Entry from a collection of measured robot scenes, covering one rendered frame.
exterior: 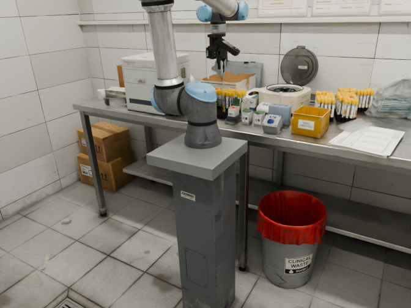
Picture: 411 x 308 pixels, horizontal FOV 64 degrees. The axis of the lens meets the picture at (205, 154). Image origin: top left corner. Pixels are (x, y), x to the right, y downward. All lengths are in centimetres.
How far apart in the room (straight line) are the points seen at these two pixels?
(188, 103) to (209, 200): 39
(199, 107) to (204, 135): 11
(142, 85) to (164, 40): 65
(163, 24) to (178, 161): 48
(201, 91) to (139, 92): 73
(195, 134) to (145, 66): 68
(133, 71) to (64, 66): 120
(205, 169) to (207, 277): 62
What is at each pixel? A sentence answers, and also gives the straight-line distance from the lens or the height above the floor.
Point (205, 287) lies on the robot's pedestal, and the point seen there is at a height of 23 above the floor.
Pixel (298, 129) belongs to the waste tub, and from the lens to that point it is 151.
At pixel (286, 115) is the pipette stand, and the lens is 159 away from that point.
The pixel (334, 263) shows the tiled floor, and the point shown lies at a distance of 219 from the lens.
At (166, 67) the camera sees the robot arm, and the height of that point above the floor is 121.
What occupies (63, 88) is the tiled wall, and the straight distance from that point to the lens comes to 299.
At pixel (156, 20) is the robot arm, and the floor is 138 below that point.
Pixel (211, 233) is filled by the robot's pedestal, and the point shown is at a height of 56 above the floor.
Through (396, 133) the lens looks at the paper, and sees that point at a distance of 163.
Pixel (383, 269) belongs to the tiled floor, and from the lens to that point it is 224.
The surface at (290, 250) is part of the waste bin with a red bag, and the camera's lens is 176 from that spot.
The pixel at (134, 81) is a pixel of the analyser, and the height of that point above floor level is 105.
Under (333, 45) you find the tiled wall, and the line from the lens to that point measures 204.
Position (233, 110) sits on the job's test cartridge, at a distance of 163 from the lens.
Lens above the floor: 141
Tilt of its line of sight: 24 degrees down
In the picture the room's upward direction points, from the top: 2 degrees counter-clockwise
